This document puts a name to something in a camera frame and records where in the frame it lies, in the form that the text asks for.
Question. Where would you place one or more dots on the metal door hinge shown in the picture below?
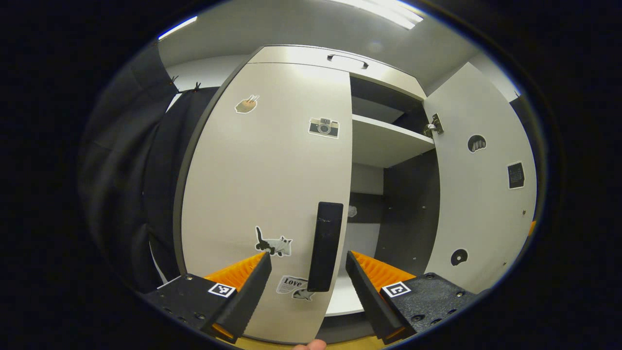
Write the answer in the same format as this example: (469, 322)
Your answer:
(435, 125)

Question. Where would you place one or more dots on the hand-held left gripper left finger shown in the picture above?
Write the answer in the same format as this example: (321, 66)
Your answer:
(248, 296)

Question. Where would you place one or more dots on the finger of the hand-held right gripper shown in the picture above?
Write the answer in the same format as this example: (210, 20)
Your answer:
(532, 229)

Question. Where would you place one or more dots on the long ceiling light panel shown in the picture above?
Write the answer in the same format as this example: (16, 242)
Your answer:
(177, 27)
(388, 12)

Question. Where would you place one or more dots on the white double-door shoe cabinet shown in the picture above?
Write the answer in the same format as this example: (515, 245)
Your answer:
(408, 209)

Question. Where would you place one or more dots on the white cabinet shelf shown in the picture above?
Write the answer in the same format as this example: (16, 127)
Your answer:
(384, 143)

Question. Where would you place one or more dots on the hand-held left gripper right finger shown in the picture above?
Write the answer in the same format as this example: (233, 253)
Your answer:
(369, 296)

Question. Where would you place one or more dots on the black backdrop cloth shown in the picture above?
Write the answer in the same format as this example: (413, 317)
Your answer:
(121, 170)
(165, 160)
(524, 109)

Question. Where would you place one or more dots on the white cabinet drawer front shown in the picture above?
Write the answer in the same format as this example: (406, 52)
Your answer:
(311, 57)

